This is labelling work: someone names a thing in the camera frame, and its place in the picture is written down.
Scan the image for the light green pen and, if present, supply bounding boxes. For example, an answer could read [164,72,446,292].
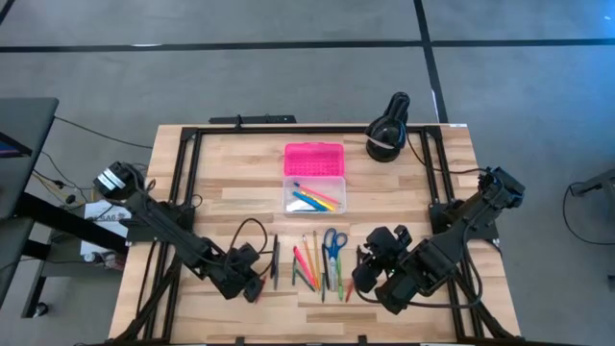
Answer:
[335,253,345,303]

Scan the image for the pink highlighter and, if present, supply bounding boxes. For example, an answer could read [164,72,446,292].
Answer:
[292,245,316,285]

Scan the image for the blue handled scissors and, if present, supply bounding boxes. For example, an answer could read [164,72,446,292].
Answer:
[321,227,349,292]

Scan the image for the black marker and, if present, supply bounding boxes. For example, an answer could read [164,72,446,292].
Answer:
[322,243,332,290]

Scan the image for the orange pencil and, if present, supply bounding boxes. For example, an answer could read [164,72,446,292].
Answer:
[301,233,321,290]

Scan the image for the yellow highlighter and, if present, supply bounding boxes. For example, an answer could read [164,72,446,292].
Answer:
[309,189,339,212]

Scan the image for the clear pencil box pink lid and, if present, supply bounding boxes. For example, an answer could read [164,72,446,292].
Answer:
[282,141,348,216]

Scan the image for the white card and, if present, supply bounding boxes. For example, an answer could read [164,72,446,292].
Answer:
[285,198,314,213]

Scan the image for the black desk lamp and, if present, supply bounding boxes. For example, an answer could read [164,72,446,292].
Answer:
[364,90,412,163]

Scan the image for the red and white packet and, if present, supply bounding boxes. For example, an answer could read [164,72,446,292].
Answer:
[80,249,125,273]

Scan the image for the white paper sheet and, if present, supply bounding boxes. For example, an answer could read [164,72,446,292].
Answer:
[79,196,136,257]

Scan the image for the black power strip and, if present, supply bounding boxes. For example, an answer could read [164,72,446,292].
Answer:
[208,113,298,126]

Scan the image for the grey stand base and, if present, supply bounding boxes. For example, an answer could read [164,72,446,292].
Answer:
[568,166,615,207]

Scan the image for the grey desk top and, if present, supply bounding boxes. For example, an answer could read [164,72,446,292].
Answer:
[0,215,36,309]
[0,97,61,221]

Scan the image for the dark laptop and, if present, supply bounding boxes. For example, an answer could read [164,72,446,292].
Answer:
[0,130,34,160]

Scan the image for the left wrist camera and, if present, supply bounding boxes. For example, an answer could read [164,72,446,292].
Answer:
[237,241,262,268]

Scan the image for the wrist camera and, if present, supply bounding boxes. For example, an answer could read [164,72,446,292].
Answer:
[352,262,381,295]
[237,241,262,268]

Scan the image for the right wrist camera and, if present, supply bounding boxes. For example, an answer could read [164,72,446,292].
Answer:
[352,262,381,295]

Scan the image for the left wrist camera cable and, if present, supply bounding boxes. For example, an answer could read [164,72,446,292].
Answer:
[229,217,269,259]

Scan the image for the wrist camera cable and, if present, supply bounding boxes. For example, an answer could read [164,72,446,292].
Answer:
[229,217,269,259]
[354,247,484,310]

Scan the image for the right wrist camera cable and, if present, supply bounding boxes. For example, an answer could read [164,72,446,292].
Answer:
[354,247,484,310]

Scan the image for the thin black cable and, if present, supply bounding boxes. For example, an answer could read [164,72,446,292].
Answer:
[406,130,489,175]

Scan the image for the black aluminium table frame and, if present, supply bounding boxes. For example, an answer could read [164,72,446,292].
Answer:
[109,125,521,346]

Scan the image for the black floor cable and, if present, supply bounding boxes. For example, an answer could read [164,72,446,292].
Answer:
[561,181,615,247]
[51,114,155,149]

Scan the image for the black desk leg frame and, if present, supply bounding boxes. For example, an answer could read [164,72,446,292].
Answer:
[13,191,130,319]

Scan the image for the black cable with connector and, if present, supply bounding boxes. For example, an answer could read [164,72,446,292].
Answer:
[29,148,97,209]

